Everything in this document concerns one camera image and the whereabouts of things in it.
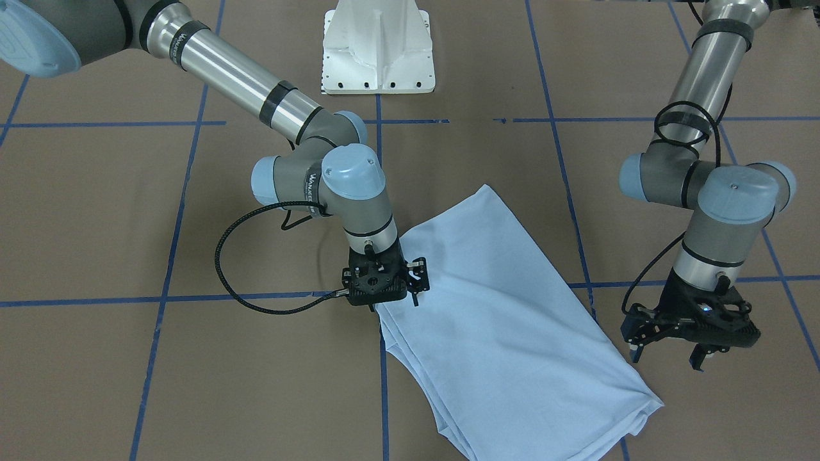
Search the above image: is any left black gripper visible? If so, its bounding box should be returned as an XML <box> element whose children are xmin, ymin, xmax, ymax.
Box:
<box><xmin>621</xmin><ymin>270</ymin><xmax>761</xmax><ymax>373</ymax></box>

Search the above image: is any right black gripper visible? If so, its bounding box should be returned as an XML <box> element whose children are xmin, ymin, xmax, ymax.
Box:
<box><xmin>349</xmin><ymin>240</ymin><xmax>430</xmax><ymax>307</ymax></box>

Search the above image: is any light blue t-shirt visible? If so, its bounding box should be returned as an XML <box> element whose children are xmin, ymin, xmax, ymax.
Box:
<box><xmin>377</xmin><ymin>186</ymin><xmax>664</xmax><ymax>460</ymax></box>

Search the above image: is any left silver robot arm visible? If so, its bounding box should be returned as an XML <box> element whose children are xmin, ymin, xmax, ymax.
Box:
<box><xmin>619</xmin><ymin>1</ymin><xmax>797</xmax><ymax>370</ymax></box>

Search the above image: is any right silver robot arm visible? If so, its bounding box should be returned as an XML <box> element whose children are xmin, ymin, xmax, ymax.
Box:
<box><xmin>2</xmin><ymin>1</ymin><xmax>430</xmax><ymax>312</ymax></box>

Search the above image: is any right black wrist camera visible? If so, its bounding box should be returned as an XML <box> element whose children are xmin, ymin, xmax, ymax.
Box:
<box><xmin>341</xmin><ymin>252</ymin><xmax>408</xmax><ymax>306</ymax></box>

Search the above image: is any white pedestal column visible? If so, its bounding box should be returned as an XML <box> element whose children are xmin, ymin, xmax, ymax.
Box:
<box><xmin>320</xmin><ymin>1</ymin><xmax>436</xmax><ymax>95</ymax></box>

